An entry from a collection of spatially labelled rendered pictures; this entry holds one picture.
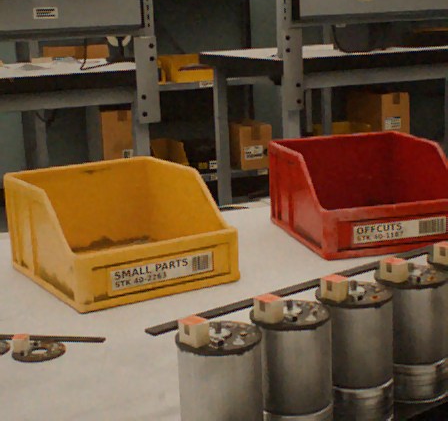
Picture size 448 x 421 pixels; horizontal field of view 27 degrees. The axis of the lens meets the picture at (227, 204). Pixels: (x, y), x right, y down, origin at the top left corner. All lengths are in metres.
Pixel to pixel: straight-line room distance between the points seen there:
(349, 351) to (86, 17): 2.28
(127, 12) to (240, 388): 2.33
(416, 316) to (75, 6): 2.26
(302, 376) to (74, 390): 0.15
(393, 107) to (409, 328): 4.60
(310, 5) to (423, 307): 2.46
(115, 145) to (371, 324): 4.06
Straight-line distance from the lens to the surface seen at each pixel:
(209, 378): 0.26
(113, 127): 4.33
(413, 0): 2.93
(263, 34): 5.01
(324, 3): 2.78
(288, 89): 2.77
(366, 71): 2.93
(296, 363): 0.28
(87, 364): 0.43
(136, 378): 0.41
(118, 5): 2.57
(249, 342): 0.26
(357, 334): 0.30
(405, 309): 0.32
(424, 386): 0.33
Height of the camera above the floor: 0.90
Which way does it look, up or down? 12 degrees down
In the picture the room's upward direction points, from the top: 3 degrees counter-clockwise
